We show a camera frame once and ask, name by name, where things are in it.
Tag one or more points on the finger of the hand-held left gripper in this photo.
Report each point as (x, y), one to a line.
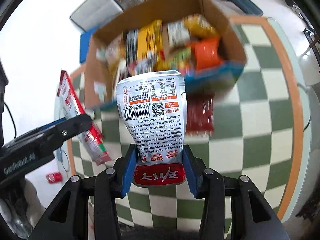
(70, 128)

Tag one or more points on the orange snack packet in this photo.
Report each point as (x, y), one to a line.
(206, 53)

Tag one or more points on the black snack packet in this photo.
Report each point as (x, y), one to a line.
(132, 45)

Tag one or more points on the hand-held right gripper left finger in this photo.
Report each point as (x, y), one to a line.
(127, 171)

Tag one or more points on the silver red snack pouch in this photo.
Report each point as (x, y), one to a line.
(152, 120)

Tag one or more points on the low white padded chair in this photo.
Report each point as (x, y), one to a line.
(96, 8)

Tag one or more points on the red soda can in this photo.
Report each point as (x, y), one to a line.
(53, 177)

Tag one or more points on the blue cushion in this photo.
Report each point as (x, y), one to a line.
(84, 47)

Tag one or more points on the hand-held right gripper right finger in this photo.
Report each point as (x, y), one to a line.
(192, 175)

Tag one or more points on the cardboard box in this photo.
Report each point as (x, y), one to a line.
(100, 80)

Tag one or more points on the green candy packet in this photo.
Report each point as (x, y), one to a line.
(178, 58)

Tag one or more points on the white red snack packet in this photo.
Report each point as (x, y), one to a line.
(70, 97)

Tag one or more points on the yellow cartoon snack packet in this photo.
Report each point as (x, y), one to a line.
(200, 25)

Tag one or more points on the dark red snack packet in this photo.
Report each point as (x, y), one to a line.
(201, 116)

